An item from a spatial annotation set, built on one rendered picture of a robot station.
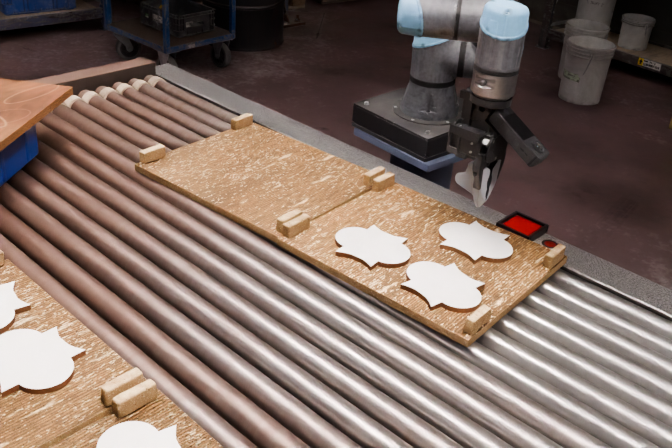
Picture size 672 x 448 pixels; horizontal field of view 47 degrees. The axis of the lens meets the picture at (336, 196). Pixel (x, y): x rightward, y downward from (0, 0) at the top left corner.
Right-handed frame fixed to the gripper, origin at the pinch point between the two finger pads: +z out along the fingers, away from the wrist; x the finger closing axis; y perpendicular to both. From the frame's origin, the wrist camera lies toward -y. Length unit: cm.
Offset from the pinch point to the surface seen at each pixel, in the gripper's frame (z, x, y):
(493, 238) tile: 8.1, -2.9, -2.1
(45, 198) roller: 11, 46, 70
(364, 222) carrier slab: 9.1, 9.1, 19.2
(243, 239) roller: 11.2, 27.8, 32.9
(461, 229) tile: 8.0, -1.2, 3.9
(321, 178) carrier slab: 9.0, 1.3, 37.0
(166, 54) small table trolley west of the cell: 83, -166, 298
